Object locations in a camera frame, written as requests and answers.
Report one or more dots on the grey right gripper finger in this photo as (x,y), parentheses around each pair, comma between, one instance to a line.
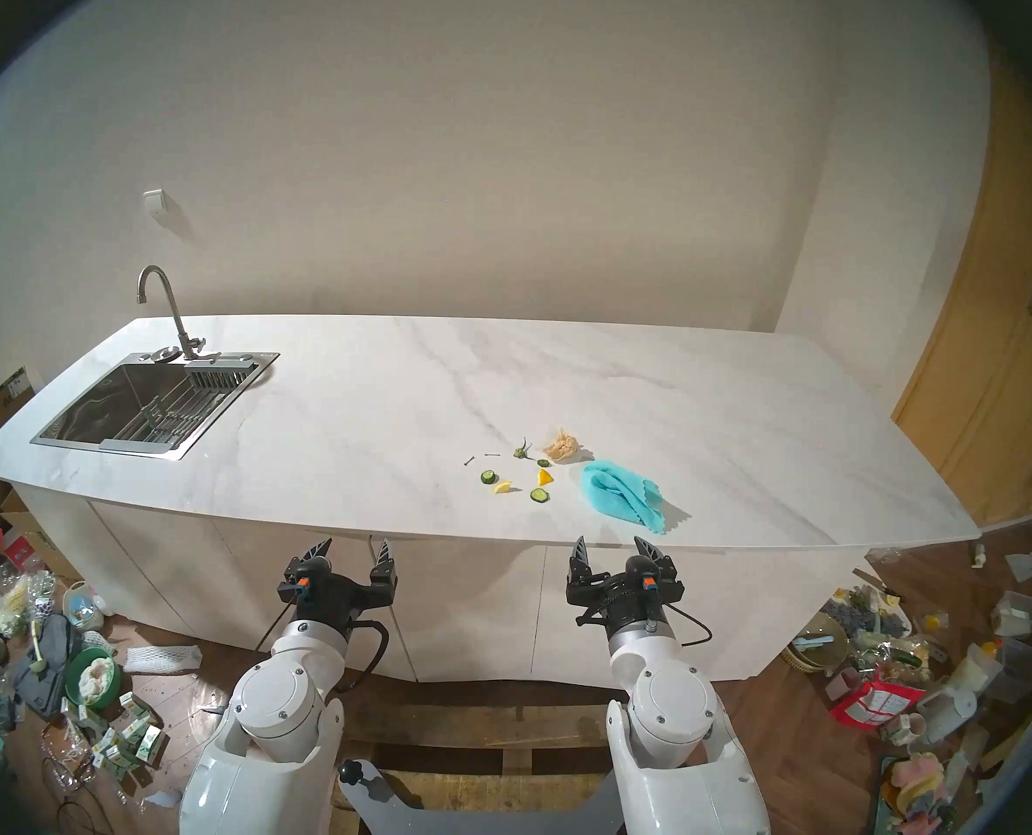
(579,565)
(655,552)

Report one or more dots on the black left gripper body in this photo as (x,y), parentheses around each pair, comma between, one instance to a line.
(333,594)

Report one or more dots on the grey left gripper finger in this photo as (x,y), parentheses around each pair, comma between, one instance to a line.
(384,564)
(317,551)

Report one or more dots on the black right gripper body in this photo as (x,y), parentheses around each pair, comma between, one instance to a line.
(629,598)

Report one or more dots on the turquoise microfibre cloth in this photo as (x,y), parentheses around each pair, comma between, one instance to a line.
(616,490)

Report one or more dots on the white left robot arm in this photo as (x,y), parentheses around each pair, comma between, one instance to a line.
(277,711)

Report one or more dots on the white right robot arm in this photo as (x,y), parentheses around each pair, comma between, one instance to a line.
(672,711)

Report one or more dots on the crumpled beige paper ball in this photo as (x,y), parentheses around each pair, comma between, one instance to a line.
(562,445)

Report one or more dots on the black star knob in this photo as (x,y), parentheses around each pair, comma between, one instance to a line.
(352,771)

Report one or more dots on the white foam mesh sleeve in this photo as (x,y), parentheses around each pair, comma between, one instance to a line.
(162,659)

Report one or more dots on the gold round plate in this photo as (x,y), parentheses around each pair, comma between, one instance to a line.
(816,646)

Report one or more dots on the steel sink drain rack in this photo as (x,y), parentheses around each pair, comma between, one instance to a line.
(177,411)

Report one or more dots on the purple grape bunch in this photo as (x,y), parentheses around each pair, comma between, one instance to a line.
(855,616)

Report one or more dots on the green white small carton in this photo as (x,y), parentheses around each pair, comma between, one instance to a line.
(133,705)
(149,744)

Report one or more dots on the green bowl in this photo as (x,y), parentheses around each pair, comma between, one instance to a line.
(91,678)

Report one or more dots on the white paper scrap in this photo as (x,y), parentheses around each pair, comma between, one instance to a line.
(163,798)

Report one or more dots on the red snack packet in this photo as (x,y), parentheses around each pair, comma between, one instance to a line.
(877,704)

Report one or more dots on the steel gooseneck faucet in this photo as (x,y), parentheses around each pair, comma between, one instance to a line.
(178,320)

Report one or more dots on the stainless steel sink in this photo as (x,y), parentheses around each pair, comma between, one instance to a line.
(90,407)

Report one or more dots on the grey fabric bag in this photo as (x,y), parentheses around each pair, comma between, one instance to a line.
(46,672)

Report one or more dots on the red white carton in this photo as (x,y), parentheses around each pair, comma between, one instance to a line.
(18,548)

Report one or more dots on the small white bottle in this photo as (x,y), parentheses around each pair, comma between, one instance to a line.
(978,555)

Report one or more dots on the white pitcher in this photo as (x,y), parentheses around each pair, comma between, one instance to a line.
(946,711)

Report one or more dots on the white bottle orange cap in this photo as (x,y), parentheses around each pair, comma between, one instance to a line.
(972,668)

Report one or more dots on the pastel sponge pile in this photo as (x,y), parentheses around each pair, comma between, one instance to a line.
(916,785)

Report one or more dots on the clear lidded plastic container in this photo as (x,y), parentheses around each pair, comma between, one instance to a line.
(1016,616)

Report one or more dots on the crumpled white paper sheet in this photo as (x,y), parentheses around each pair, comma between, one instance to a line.
(1022,566)

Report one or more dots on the large clear plastic container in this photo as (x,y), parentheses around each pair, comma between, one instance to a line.
(1018,670)

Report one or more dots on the wooden door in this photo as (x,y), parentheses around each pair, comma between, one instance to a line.
(994,364)

